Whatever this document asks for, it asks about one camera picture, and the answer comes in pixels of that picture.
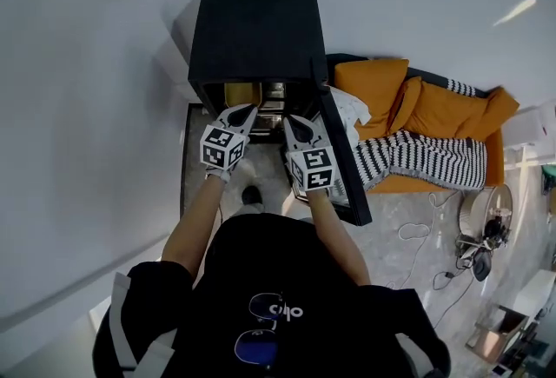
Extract round metal side table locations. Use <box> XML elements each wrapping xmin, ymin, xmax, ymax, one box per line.
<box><xmin>457</xmin><ymin>183</ymin><xmax>515</xmax><ymax>249</ymax></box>

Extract striped black white pillow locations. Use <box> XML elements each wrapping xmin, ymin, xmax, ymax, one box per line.
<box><xmin>446</xmin><ymin>78</ymin><xmax>480</xmax><ymax>98</ymax></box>

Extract black gadget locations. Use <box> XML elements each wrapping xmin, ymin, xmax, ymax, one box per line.
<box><xmin>472</xmin><ymin>249</ymin><xmax>493</xmax><ymax>283</ymax></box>

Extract black device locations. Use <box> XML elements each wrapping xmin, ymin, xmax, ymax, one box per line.
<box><xmin>482</xmin><ymin>216</ymin><xmax>509</xmax><ymax>244</ymax></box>

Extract white wristband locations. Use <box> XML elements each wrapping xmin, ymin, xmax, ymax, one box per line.
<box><xmin>205</xmin><ymin>165</ymin><xmax>232</xmax><ymax>183</ymax></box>

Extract orange sofa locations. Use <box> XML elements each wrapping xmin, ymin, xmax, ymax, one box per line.
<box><xmin>325</xmin><ymin>53</ymin><xmax>521</xmax><ymax>196</ymax></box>

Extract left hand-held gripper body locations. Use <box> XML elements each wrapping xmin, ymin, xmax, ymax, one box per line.
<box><xmin>199</xmin><ymin>122</ymin><xmax>252</xmax><ymax>174</ymax></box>

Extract green round object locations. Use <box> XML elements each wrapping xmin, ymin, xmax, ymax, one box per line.
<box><xmin>539</xmin><ymin>163</ymin><xmax>556</xmax><ymax>196</ymax></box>

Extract yellow container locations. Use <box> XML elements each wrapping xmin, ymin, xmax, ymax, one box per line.
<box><xmin>222</xmin><ymin>81</ymin><xmax>262</xmax><ymax>110</ymax></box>

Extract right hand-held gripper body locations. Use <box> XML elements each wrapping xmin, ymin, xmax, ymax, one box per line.
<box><xmin>283</xmin><ymin>143</ymin><xmax>337</xmax><ymax>193</ymax></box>

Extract person's left forearm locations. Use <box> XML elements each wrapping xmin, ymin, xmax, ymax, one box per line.
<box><xmin>161</xmin><ymin>174</ymin><xmax>228</xmax><ymax>282</ymax></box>

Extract white cabinet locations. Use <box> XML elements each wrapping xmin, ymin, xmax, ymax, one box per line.
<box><xmin>516</xmin><ymin>270</ymin><xmax>556</xmax><ymax>326</ymax></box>

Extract grey shoulder strap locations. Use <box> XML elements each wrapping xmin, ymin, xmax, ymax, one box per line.
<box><xmin>392</xmin><ymin>331</ymin><xmax>436</xmax><ymax>378</ymax></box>
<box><xmin>107</xmin><ymin>271</ymin><xmax>175</xmax><ymax>374</ymax></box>

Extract orange sofa cushion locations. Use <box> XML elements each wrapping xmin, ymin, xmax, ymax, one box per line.
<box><xmin>390</xmin><ymin>76</ymin><xmax>426</xmax><ymax>136</ymax></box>
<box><xmin>410</xmin><ymin>80</ymin><xmax>493</xmax><ymax>139</ymax></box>
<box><xmin>333</xmin><ymin>58</ymin><xmax>411</xmax><ymax>139</ymax></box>
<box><xmin>454</xmin><ymin>85</ymin><xmax>521</xmax><ymax>139</ymax></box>

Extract black white striped blanket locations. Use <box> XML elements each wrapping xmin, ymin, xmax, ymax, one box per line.
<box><xmin>350</xmin><ymin>128</ymin><xmax>488</xmax><ymax>192</ymax></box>

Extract person's black shoe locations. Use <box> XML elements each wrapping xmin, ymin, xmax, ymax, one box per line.
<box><xmin>241</xmin><ymin>185</ymin><xmax>263</xmax><ymax>207</ymax></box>

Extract dark-framed eyeglasses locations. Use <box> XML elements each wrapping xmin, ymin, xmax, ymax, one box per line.
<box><xmin>234</xmin><ymin>291</ymin><xmax>284</xmax><ymax>371</ymax></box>

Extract white box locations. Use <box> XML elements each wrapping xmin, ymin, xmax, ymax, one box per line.
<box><xmin>503</xmin><ymin>103</ymin><xmax>556</xmax><ymax>149</ymax></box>

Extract person's right forearm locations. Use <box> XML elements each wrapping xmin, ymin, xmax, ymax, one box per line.
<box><xmin>305</xmin><ymin>189</ymin><xmax>373</xmax><ymax>287</ymax></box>

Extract black cabinet with door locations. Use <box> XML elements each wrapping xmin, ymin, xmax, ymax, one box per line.
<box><xmin>187</xmin><ymin>0</ymin><xmax>374</xmax><ymax>227</ymax></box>

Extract white floor cable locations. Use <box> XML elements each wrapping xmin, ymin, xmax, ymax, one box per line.
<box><xmin>385</xmin><ymin>189</ymin><xmax>462</xmax><ymax>317</ymax></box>

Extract dark-framed floor mat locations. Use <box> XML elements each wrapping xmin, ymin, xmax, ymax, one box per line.
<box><xmin>179</xmin><ymin>102</ymin><xmax>209</xmax><ymax>215</ymax></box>

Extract person's black shirt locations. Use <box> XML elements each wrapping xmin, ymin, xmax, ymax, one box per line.
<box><xmin>92</xmin><ymin>212</ymin><xmax>453</xmax><ymax>378</ymax></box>

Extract white cloth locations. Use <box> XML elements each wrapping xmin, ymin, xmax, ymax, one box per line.
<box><xmin>328</xmin><ymin>86</ymin><xmax>371</xmax><ymax>143</ymax></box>

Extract black floor cable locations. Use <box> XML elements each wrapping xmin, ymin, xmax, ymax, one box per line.
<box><xmin>431</xmin><ymin>266</ymin><xmax>480</xmax><ymax>326</ymax></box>

